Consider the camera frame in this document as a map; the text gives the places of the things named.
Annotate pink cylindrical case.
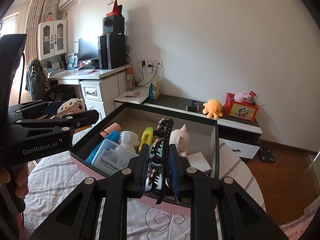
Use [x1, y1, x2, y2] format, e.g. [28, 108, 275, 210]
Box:
[100, 122, 122, 138]

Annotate blue highlighter marker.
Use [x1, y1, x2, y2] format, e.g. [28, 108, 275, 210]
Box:
[85, 131, 120, 164]

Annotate dental flossers box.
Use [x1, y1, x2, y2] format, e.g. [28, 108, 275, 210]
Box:
[91, 142, 138, 176]

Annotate white duck figurine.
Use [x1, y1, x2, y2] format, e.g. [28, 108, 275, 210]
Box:
[117, 131, 139, 153]

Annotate yellow highlighter marker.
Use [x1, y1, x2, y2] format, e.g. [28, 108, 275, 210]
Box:
[138, 127, 153, 152]

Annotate white charger plug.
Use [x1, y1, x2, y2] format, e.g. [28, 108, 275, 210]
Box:
[187, 152, 212, 174]

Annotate black hair claw clip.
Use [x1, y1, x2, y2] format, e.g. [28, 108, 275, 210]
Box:
[145, 118, 174, 205]

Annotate pink pig figurine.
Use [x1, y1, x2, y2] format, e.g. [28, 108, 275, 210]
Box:
[169, 124, 190, 157]

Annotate pink block figure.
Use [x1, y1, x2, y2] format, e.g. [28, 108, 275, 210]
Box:
[56, 98, 85, 119]

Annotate teal round container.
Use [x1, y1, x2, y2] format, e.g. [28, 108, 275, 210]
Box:
[149, 153, 162, 168]

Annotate person left hand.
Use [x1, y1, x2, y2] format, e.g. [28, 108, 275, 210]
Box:
[0, 163, 29, 198]

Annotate dark jacket on chair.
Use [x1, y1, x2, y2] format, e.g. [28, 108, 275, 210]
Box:
[25, 59, 51, 101]

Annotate black office chair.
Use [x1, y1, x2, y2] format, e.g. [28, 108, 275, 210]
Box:
[24, 58, 83, 106]

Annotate white desk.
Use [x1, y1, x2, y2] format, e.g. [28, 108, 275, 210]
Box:
[49, 64, 132, 121]

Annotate striped white quilted cover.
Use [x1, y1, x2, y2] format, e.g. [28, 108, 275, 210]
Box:
[31, 130, 268, 239]

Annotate pink bed cover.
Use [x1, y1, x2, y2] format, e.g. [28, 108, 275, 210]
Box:
[279, 208, 319, 239]

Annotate orange cap bottle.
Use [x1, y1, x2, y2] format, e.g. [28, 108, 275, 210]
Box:
[126, 67, 135, 90]

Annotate black floor scale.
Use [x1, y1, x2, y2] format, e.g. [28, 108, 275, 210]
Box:
[258, 147, 275, 163]

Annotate black computer monitor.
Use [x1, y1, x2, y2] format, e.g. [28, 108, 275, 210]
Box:
[78, 37, 99, 61]

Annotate snack bag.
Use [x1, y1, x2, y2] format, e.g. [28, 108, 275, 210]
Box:
[149, 75, 160, 100]

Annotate black computer tower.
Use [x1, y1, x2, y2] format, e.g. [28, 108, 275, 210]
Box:
[98, 33, 126, 70]

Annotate white glass door cabinet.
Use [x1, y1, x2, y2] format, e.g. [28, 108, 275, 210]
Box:
[37, 20, 67, 60]

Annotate low black white cabinet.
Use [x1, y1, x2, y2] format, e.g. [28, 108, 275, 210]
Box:
[113, 87, 263, 159]

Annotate pink black storage box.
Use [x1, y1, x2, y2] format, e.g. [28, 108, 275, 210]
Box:
[69, 102, 221, 209]

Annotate black speaker box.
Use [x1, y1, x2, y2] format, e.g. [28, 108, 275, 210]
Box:
[103, 15, 125, 34]

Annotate red calendar stand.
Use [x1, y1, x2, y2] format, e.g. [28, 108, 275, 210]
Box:
[106, 0, 123, 17]

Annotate red cartoon storage box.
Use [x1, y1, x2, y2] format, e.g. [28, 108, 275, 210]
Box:
[224, 93, 259, 122]

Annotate orange octopus plush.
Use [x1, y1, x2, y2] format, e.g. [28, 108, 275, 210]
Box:
[202, 99, 223, 120]

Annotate wall power sockets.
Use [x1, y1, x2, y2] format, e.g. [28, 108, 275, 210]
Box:
[140, 60, 163, 72]

